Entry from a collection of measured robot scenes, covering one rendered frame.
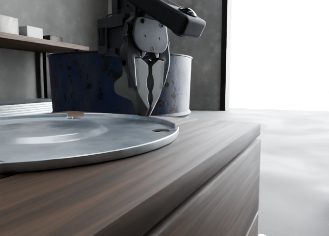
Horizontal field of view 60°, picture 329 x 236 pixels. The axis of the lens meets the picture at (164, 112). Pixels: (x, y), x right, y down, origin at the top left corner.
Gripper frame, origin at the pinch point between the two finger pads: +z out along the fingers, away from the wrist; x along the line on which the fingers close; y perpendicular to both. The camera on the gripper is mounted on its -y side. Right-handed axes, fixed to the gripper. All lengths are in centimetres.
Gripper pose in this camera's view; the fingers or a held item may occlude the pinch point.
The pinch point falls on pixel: (148, 111)
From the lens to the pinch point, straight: 42.7
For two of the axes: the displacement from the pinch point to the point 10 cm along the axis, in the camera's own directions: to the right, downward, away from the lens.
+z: 0.0, 9.9, 1.0
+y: -7.7, -0.7, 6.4
